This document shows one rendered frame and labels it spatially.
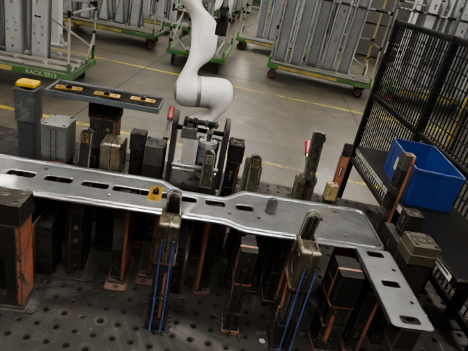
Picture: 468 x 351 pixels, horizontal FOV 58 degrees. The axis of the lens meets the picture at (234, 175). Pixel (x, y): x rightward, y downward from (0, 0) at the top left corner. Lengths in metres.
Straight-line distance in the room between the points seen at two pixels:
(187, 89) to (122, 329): 0.87
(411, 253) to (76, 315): 0.92
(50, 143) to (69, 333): 0.55
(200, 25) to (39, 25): 3.98
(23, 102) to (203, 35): 0.67
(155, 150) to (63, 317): 0.54
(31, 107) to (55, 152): 0.24
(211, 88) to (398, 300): 0.99
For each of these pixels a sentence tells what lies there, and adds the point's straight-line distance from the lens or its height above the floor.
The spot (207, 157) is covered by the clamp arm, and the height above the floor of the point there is 1.08.
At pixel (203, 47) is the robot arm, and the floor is 1.34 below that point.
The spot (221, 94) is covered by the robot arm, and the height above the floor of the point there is 1.19.
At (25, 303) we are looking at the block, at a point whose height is 0.71.
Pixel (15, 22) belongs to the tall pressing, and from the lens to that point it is 5.60.
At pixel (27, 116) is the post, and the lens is 1.59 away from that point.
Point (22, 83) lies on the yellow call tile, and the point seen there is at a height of 1.16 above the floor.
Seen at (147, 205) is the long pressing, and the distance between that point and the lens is 1.18.
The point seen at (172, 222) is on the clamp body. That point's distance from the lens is 1.04.
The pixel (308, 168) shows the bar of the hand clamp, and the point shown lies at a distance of 1.36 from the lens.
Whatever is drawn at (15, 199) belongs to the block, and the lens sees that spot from 1.14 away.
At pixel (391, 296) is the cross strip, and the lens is 1.10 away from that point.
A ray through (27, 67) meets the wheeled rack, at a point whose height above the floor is 0.28.
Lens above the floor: 1.61
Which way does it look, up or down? 25 degrees down
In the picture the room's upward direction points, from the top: 12 degrees clockwise
